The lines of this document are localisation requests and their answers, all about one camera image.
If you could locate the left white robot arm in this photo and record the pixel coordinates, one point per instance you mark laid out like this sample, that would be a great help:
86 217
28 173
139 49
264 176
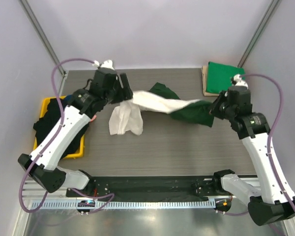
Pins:
42 163

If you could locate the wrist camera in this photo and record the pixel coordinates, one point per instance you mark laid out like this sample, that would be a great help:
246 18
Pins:
238 81
108 64

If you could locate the white and green raglan t-shirt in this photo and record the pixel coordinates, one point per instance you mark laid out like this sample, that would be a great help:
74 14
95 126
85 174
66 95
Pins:
127 116

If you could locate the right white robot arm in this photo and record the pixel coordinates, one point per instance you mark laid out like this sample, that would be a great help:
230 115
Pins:
269 203

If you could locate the folded beige t-shirt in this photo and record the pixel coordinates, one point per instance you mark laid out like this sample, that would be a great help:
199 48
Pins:
204 82

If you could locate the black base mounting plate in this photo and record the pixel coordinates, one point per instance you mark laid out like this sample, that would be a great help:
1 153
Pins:
158 189

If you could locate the right aluminium corner post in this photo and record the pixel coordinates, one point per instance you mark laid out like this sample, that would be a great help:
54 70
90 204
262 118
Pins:
269 13

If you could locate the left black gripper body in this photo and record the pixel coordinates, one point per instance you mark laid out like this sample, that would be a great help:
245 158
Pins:
117 88

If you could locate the black t-shirt in bin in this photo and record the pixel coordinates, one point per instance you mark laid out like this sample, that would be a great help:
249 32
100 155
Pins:
49 120

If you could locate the left aluminium corner post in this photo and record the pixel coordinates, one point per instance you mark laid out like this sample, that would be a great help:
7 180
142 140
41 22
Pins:
39 30

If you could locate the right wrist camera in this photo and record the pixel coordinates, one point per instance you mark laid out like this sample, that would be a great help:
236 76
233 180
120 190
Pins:
238 81

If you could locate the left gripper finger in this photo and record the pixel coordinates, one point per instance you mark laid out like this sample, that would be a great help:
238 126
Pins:
126 91
119 97

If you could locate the folded bright green t-shirt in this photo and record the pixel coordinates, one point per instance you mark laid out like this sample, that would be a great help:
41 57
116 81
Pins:
219 76

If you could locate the yellow plastic bin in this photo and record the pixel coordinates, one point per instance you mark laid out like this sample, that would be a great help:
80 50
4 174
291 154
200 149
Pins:
76 150

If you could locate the blue garment in bin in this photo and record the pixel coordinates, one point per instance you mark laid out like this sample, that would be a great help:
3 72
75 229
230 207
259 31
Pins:
67 98

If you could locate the aluminium extrusion rail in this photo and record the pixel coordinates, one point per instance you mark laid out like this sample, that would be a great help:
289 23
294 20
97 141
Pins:
32 190

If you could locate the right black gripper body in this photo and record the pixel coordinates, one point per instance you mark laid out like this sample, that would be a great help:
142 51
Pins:
226 110

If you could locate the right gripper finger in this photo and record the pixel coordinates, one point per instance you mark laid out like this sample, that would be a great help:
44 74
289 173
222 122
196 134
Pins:
214 109
219 100

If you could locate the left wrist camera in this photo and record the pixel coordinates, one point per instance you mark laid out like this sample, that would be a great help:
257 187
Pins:
108 64

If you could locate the slotted cable duct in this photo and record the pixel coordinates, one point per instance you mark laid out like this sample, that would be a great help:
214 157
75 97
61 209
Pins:
90 204

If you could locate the aluminium corner post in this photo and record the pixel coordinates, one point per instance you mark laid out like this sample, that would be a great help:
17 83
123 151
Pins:
39 30
269 13

